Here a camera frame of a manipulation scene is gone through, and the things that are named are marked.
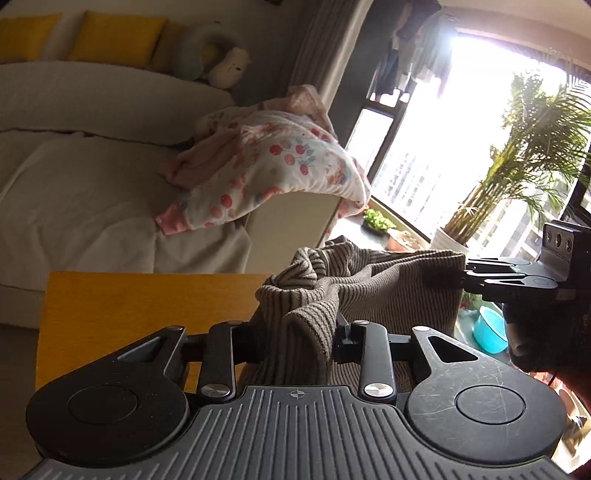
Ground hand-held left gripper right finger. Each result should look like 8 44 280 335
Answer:
335 314 478 403

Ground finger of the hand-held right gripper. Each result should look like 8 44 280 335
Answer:
466 257 546 274
461 270 563 297

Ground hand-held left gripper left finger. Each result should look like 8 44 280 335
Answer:
115 322 252 402

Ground grey striped knit garment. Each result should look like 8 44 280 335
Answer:
247 235 467 388

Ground person's right hand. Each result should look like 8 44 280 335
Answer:
502 288 591 402

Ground blue plastic basin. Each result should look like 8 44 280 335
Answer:
472 305 509 355

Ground white plant pot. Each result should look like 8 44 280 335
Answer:
429 226 470 256

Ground palm plant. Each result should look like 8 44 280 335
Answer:
443 69 591 245

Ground brown plant pot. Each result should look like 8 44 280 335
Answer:
385 228 420 253

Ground green sprouts in dark tray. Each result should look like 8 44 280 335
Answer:
362 209 398 237

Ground pink cloth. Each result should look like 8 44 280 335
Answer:
159 130 245 190

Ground cherry print blanket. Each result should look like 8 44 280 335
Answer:
154 84 372 236

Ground beige covered sofa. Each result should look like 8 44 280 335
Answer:
0 60 343 329

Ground hanging grey garment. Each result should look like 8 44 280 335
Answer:
409 14 459 95

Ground white plush bear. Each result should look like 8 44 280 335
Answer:
208 46 251 90

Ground grey curtain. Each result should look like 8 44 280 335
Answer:
276 0 370 114

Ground grey yellow neck pillow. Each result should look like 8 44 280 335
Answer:
174 24 232 84

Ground yellow cushion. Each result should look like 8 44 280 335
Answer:
150 21 191 73
67 11 168 69
0 14 63 64

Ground dark window frame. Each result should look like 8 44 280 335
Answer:
344 90 591 259

